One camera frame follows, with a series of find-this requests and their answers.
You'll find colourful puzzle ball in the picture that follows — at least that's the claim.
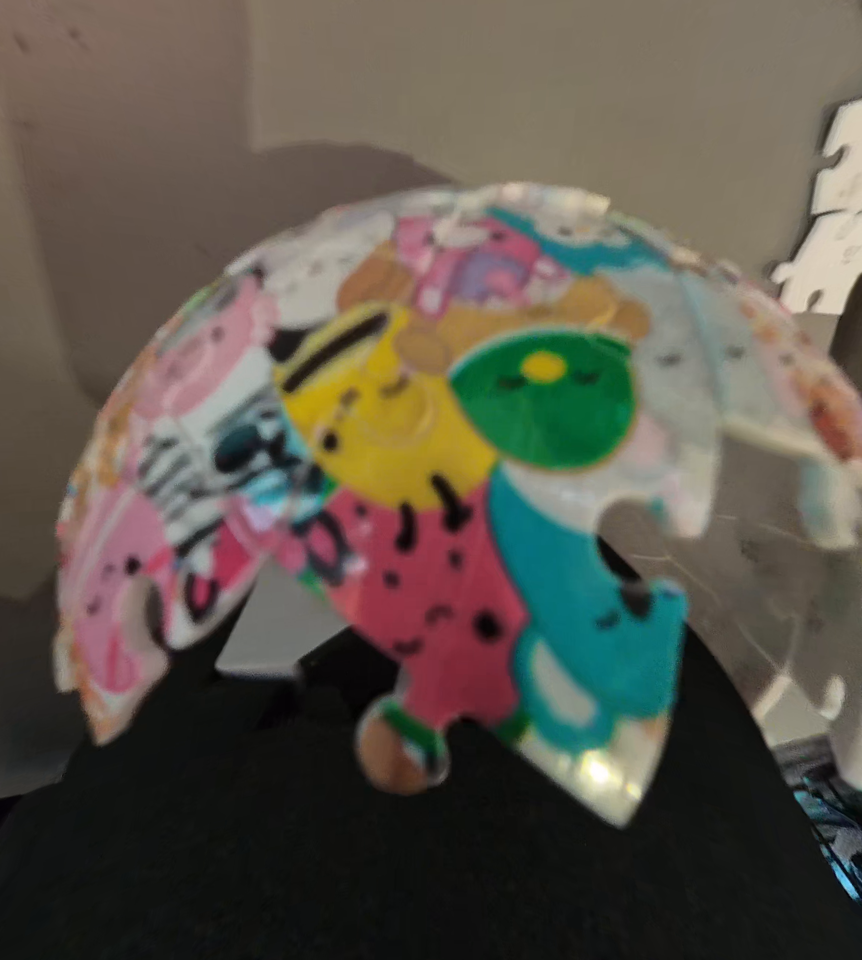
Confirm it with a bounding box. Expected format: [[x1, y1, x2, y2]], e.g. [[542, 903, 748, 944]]
[[53, 180, 862, 831]]

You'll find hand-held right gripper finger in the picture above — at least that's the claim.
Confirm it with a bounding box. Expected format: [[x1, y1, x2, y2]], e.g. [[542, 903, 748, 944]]
[[214, 563, 349, 679]]

